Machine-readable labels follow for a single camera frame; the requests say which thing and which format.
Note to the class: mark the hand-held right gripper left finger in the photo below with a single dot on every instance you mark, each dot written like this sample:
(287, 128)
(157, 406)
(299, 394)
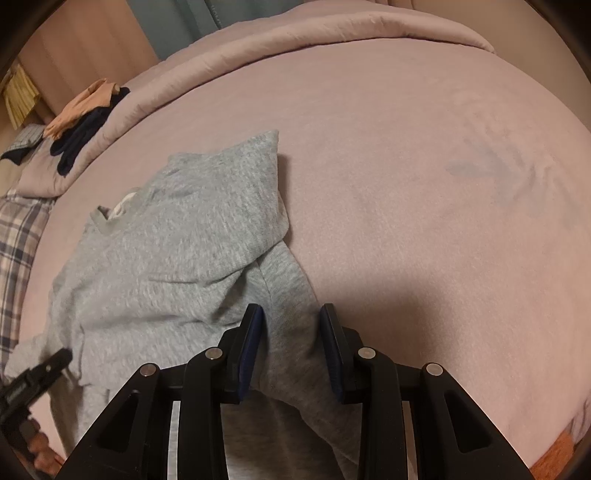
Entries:
(249, 364)

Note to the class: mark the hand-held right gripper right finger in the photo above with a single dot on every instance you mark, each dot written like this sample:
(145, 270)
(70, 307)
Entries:
(330, 355)

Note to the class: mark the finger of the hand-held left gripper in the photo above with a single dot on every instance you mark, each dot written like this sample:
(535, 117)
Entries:
(53, 362)

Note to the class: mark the grey knit sweater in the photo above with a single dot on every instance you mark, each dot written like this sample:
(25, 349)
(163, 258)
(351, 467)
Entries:
(175, 258)

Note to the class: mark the person's left hand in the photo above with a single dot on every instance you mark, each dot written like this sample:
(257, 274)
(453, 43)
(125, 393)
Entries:
(41, 452)

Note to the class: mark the plaid pillow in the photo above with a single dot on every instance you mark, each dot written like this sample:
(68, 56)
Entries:
(18, 258)

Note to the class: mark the navy garment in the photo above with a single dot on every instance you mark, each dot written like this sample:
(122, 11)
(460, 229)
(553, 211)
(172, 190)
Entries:
(78, 138)

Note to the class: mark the striped grey folded cloth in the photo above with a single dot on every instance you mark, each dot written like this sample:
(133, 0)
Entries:
(25, 138)

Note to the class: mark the peach garment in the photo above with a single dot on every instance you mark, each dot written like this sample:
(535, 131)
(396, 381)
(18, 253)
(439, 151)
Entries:
(78, 108)

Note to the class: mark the yellow fringed cloth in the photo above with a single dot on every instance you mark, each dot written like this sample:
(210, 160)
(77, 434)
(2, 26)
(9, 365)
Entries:
(21, 99)

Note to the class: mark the pink curtain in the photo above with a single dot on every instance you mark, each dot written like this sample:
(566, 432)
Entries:
(92, 50)

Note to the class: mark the pink duvet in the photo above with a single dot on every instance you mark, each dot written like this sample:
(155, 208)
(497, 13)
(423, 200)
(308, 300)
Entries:
(277, 41)

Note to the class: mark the teal curtain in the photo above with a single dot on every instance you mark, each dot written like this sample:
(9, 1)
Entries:
(184, 23)

